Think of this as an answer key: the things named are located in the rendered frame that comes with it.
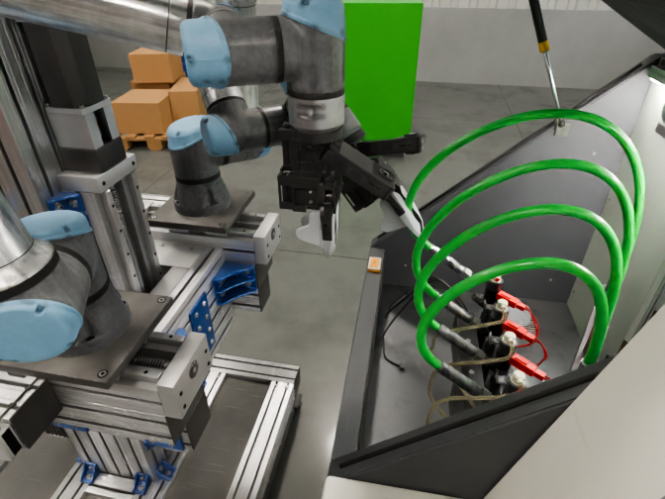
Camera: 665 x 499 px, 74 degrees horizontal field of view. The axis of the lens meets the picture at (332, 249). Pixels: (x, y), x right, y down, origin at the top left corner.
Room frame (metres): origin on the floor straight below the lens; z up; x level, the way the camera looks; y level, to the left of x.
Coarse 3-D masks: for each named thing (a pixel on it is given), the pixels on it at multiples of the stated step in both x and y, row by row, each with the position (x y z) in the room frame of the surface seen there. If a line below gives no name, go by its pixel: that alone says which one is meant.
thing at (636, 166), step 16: (528, 112) 0.66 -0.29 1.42; (544, 112) 0.65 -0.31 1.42; (560, 112) 0.65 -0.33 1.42; (576, 112) 0.64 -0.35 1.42; (480, 128) 0.67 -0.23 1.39; (496, 128) 0.66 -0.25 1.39; (608, 128) 0.63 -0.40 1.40; (464, 144) 0.67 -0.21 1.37; (624, 144) 0.63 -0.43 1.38; (432, 160) 0.68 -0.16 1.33; (640, 160) 0.63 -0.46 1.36; (640, 176) 0.62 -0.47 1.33; (416, 192) 0.68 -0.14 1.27; (640, 192) 0.62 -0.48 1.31; (640, 208) 0.62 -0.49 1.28
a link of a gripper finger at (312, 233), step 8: (312, 216) 0.57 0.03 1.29; (312, 224) 0.57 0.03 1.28; (320, 224) 0.57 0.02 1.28; (296, 232) 0.58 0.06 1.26; (304, 232) 0.58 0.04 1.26; (312, 232) 0.57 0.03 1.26; (320, 232) 0.57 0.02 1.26; (304, 240) 0.58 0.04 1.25; (312, 240) 0.57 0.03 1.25; (320, 240) 0.57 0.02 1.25; (328, 248) 0.57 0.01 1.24; (328, 256) 0.58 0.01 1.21
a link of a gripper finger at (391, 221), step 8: (384, 200) 0.69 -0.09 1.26; (400, 200) 0.68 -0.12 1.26; (384, 208) 0.68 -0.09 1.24; (392, 208) 0.68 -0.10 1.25; (408, 208) 0.68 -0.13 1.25; (384, 216) 0.68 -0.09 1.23; (392, 216) 0.67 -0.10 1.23; (400, 216) 0.66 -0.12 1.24; (408, 216) 0.66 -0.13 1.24; (384, 224) 0.68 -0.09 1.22; (392, 224) 0.67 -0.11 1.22; (400, 224) 0.67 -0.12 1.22; (408, 224) 0.66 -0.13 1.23; (416, 224) 0.66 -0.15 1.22; (416, 232) 0.66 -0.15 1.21
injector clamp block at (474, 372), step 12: (456, 324) 0.68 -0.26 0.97; (468, 336) 0.64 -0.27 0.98; (456, 348) 0.63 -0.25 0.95; (456, 360) 0.60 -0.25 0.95; (468, 360) 0.57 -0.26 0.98; (468, 372) 0.54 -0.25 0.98; (480, 372) 0.54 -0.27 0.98; (492, 372) 0.56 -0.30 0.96; (480, 384) 0.52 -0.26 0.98; (504, 384) 0.52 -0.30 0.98; (456, 408) 0.52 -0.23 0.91; (468, 408) 0.47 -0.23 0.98
